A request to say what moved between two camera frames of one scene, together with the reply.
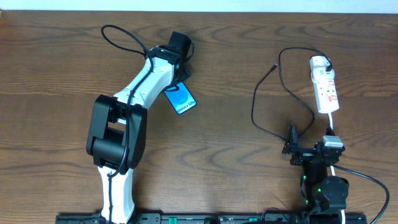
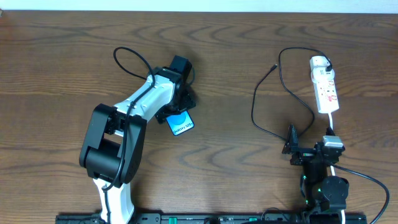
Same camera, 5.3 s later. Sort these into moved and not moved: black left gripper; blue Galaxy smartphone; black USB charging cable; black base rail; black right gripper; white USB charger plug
Moved: black left gripper; blue Galaxy smartphone
Not moved: black base rail; black USB charging cable; white USB charger plug; black right gripper
